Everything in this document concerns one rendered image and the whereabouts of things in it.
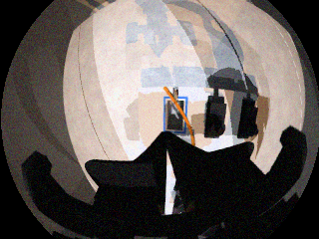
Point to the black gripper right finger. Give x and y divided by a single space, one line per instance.
191 164

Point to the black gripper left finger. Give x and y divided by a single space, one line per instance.
148 171

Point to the beige flat panel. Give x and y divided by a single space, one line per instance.
218 118

